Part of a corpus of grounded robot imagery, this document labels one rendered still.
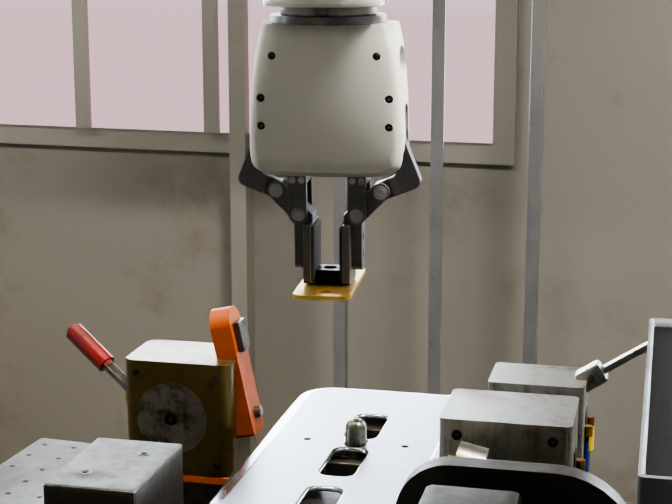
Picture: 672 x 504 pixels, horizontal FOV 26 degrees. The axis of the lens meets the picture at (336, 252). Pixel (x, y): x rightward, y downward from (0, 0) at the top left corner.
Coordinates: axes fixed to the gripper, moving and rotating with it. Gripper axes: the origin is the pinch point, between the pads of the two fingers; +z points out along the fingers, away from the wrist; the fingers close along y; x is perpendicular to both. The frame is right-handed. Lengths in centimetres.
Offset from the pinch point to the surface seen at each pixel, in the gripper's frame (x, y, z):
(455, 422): -11.1, -7.8, 15.5
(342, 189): -225, 32, 36
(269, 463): -29.0, 10.1, 26.4
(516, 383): -37.4, -11.8, 20.5
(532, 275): -220, -11, 53
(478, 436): -11.0, -9.5, 16.5
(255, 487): -23.0, 10.1, 26.3
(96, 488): -13.4, 21.2, 23.3
